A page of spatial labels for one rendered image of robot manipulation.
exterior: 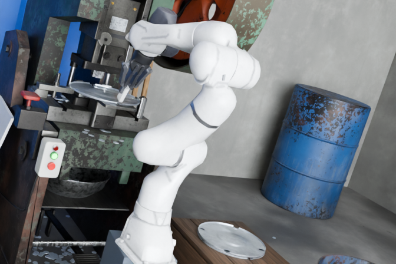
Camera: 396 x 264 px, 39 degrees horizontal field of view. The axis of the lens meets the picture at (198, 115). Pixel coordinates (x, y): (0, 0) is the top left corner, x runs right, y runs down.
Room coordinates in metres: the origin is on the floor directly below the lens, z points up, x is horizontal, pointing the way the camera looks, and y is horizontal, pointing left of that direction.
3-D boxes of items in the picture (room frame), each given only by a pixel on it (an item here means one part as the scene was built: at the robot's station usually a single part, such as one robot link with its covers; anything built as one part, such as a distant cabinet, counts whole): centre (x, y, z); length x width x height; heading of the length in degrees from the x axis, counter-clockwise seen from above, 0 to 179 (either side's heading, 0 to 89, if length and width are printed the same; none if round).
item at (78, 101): (2.32, 0.46, 0.72); 0.20 x 0.16 x 0.03; 125
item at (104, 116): (2.17, 0.36, 0.72); 0.25 x 0.14 x 0.14; 35
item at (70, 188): (2.31, 0.46, 0.36); 0.34 x 0.34 x 0.10
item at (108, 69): (2.32, 0.46, 0.86); 0.20 x 0.16 x 0.05; 125
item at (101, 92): (2.21, 0.39, 0.78); 0.29 x 0.29 x 0.01
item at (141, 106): (2.31, 0.24, 0.75); 0.03 x 0.03 x 0.10; 35
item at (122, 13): (2.28, 0.44, 1.04); 0.17 x 0.15 x 0.30; 35
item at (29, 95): (1.93, 0.60, 0.72); 0.07 x 0.06 x 0.08; 35
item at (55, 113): (2.31, 0.46, 0.68); 0.45 x 0.30 x 0.06; 125
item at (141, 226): (1.64, 0.03, 0.52); 0.22 x 0.19 x 0.14; 28
